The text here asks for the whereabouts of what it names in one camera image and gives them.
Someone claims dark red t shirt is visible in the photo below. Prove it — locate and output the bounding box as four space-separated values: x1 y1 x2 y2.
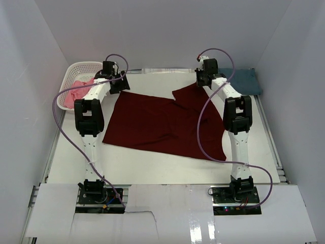
103 84 226 161

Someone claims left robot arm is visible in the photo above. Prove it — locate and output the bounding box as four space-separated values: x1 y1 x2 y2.
74 60 130 203

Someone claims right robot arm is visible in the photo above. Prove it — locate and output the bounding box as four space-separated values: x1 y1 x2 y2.
195 55 254 203

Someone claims white plastic basket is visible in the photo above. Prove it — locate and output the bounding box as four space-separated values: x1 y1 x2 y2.
57 60 105 110

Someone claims folded teal t shirt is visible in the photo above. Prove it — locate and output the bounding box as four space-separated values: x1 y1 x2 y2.
230 69 263 96

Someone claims pink t shirt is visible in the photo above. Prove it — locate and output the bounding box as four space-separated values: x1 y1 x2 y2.
64 78 94 109

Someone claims white paper sheet front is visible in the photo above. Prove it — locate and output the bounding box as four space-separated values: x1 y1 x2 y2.
25 184 316 243

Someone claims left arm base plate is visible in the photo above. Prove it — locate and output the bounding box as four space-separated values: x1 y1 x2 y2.
75 188 125 214

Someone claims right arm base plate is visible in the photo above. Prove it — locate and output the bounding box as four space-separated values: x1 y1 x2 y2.
208 187 262 216

